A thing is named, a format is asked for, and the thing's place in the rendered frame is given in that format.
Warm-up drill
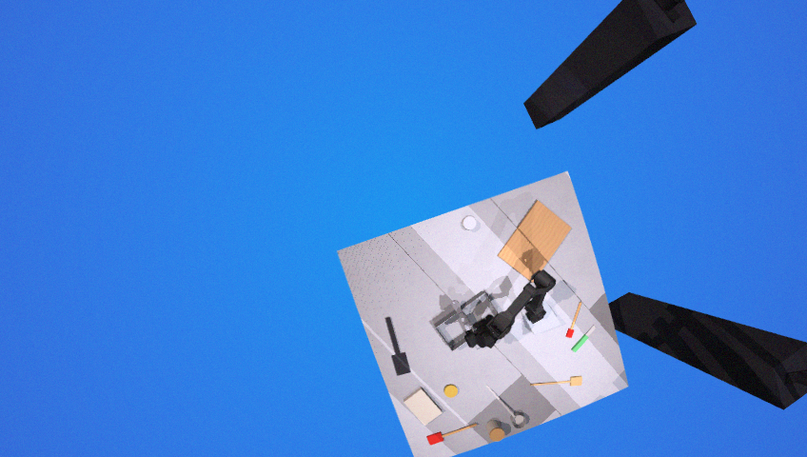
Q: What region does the red spatula with tan handle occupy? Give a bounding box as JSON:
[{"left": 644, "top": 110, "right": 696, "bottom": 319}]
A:
[{"left": 426, "top": 423, "right": 477, "bottom": 445}]

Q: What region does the light brown wooden board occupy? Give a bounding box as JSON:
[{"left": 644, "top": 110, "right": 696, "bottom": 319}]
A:
[{"left": 498, "top": 200, "right": 571, "bottom": 281}]

